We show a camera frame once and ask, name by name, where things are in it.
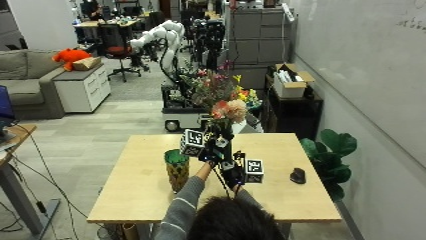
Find person's right hand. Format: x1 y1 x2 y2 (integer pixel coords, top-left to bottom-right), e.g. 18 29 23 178
219 150 247 190

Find person's left hand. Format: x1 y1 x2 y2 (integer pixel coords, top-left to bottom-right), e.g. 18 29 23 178
196 132 235 168

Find pink and peach flower bouquet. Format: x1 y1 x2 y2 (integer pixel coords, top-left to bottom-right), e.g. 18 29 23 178
207 98 248 161

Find white marker cube right glove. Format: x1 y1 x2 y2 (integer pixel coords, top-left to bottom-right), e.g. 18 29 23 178
243 158 264 184

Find white marker cube glove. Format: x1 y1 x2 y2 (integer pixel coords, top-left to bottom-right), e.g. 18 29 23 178
178 129 206 157
243 158 264 184

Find white marker cube left glove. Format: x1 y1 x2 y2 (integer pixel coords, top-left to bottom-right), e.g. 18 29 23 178
178 129 206 157

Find green yellow patterned vase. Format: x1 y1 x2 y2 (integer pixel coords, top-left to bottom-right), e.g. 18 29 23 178
162 148 191 194

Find the person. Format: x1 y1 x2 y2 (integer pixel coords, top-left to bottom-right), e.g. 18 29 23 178
151 161 287 240

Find black computer mouse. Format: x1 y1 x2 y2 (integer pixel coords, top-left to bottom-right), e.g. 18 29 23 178
288 167 307 185

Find colourful flower arrangement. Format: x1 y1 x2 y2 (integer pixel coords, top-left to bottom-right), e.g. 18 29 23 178
178 60 263 111

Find black shelf cabinet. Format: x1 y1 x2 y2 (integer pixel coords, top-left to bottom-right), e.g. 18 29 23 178
262 73 324 141

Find green leafy potted plant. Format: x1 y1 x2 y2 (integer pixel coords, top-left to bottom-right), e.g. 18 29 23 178
299 128 359 202

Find open cardboard box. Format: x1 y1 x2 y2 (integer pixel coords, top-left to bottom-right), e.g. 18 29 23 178
271 63 316 99

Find cardboard tube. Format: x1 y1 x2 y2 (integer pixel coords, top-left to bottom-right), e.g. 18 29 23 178
121 222 139 240

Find grey filing cabinets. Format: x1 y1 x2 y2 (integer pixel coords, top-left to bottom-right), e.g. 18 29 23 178
226 8 298 90

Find white drawer cabinet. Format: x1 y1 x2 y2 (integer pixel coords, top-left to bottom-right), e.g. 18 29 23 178
51 63 111 114

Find black red office chair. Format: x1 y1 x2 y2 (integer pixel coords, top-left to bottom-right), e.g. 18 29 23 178
97 23 143 83

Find brown paper bag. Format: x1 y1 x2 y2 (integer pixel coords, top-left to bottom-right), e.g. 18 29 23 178
71 56 103 72

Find orange plush toy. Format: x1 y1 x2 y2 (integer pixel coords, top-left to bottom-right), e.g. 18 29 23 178
50 48 91 72

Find wooden side desk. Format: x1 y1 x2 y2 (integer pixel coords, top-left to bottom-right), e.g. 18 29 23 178
0 123 61 236

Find whiteboard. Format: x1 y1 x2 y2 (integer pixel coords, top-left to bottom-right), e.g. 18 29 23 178
287 0 426 169

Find wooden office desk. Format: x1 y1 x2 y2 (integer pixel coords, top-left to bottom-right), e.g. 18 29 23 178
71 17 143 29

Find grey sofa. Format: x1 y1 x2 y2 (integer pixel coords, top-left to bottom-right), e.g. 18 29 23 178
0 49 67 120

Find blue monitor screen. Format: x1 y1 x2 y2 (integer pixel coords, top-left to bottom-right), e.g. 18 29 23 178
0 85 17 126

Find black cable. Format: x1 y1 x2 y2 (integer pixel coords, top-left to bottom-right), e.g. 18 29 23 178
0 123 90 240

